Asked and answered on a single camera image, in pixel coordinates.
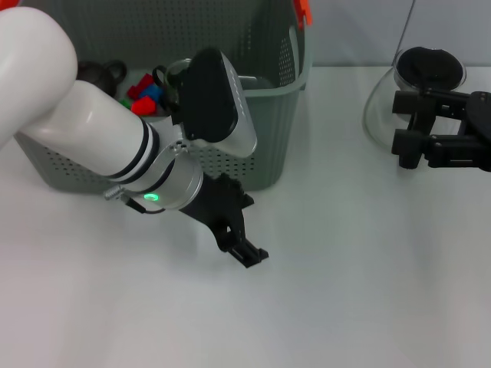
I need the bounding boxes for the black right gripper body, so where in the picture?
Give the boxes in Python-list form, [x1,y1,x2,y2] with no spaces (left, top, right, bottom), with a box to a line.
[461,90,491,173]

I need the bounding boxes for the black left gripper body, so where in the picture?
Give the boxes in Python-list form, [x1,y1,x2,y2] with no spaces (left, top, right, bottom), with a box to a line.
[179,172,255,253]

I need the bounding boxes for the bright red curved block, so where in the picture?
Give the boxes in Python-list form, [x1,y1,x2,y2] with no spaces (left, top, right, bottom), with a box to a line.
[130,96,158,115]

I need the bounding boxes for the blue square plate block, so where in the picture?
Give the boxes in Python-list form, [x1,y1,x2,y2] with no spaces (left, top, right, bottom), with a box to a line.
[138,84,162,103]

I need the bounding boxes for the dark red arch block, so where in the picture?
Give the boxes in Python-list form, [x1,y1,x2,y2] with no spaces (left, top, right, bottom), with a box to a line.
[127,73,154,100]

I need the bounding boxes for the glass teacup black sleeve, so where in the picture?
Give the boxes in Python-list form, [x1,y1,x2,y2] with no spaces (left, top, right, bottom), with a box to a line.
[152,57,193,116]

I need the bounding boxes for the grey perforated plastic storage bin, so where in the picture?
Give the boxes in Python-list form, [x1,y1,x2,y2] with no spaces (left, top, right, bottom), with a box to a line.
[13,0,314,192]

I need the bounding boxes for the black clay teapot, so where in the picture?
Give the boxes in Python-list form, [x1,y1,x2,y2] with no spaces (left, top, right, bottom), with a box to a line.
[76,60,128,97]

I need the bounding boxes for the left gripper grey cable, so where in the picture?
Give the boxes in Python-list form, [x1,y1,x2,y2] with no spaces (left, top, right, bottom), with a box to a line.
[122,195,166,215]

